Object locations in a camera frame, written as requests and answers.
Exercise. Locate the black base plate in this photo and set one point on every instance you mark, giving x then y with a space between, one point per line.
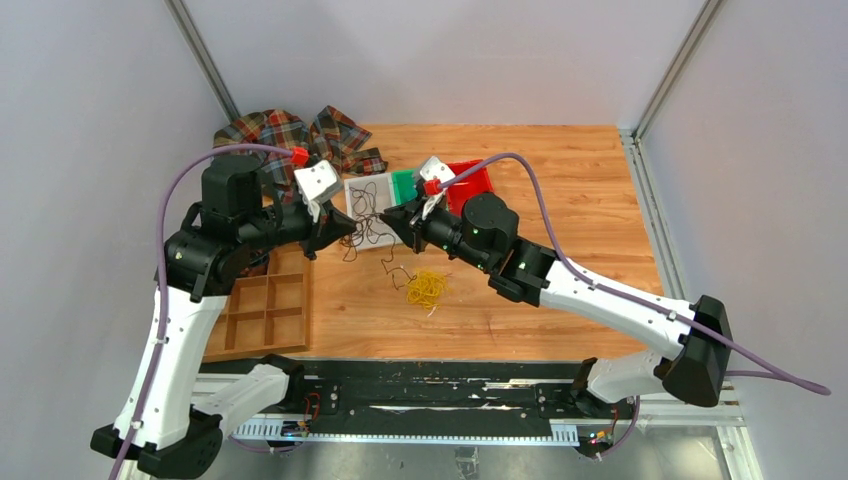
444 399

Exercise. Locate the wooden divided tray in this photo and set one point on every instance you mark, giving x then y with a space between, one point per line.
267 314

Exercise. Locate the aluminium front rail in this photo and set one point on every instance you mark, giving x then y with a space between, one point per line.
664 439

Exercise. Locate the green plastic bin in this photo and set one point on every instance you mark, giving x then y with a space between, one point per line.
403 185

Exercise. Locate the white plastic bin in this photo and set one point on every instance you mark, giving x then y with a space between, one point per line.
366 198

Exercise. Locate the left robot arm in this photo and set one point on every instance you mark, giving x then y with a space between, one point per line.
161 428

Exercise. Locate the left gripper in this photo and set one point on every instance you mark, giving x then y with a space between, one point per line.
330 226

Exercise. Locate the plaid cloth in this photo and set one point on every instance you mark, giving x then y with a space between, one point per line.
330 136

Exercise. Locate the red plastic bin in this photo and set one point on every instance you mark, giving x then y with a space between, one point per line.
462 191

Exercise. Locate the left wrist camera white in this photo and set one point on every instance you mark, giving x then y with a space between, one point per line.
317 184

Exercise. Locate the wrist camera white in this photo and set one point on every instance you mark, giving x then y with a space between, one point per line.
317 184
431 175

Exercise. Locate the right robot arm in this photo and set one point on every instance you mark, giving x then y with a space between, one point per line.
686 354

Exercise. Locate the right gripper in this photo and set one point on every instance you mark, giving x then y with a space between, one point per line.
408 227

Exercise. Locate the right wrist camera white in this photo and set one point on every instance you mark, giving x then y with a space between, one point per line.
431 175

